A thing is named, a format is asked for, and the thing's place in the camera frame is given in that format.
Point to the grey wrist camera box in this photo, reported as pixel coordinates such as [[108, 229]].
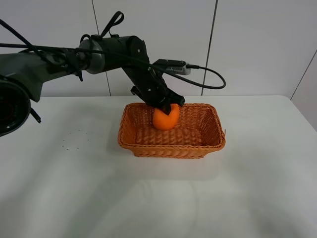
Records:
[[175, 66]]

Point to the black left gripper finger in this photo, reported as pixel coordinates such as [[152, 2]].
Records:
[[174, 98], [167, 108]]

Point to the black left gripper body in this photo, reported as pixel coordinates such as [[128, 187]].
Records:
[[147, 86]]

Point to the orange wicker basket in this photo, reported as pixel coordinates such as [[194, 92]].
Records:
[[197, 133]]

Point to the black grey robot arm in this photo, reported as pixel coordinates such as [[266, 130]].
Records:
[[23, 74]]

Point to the orange with knobby top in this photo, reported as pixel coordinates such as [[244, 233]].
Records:
[[161, 121]]

